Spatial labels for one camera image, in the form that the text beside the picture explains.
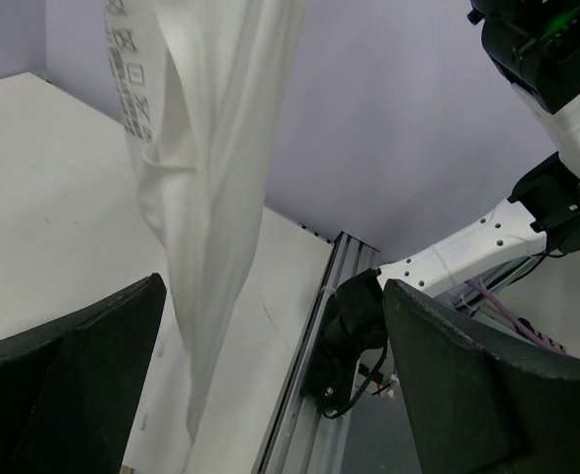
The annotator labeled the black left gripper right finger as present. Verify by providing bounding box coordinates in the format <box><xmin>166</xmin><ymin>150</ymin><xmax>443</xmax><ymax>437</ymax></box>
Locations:
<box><xmin>383</xmin><ymin>279</ymin><xmax>580</xmax><ymax>473</ymax></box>

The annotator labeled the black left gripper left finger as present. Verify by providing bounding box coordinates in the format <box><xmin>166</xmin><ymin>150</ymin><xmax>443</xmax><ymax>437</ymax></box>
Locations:
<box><xmin>0</xmin><ymin>274</ymin><xmax>167</xmax><ymax>473</ymax></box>

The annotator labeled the white bra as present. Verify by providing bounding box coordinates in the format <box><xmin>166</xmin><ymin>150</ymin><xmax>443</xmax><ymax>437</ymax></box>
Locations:
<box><xmin>104</xmin><ymin>1</ymin><xmax>305</xmax><ymax>473</ymax></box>

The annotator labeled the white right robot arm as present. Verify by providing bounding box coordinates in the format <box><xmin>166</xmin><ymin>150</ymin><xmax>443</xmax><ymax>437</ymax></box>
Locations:
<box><xmin>376</xmin><ymin>1</ymin><xmax>580</xmax><ymax>296</ymax></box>

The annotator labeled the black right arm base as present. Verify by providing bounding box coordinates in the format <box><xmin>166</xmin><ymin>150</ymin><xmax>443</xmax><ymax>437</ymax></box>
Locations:
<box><xmin>302</xmin><ymin>269</ymin><xmax>388</xmax><ymax>420</ymax></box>

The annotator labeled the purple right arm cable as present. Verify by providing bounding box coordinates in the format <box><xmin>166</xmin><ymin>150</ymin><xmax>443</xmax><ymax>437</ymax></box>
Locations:
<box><xmin>466</xmin><ymin>278</ymin><xmax>533</xmax><ymax>332</ymax></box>

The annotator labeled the aluminium mounting rail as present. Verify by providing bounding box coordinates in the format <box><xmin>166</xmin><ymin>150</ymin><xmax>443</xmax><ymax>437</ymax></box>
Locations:
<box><xmin>252</xmin><ymin>232</ymin><xmax>383</xmax><ymax>473</ymax></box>

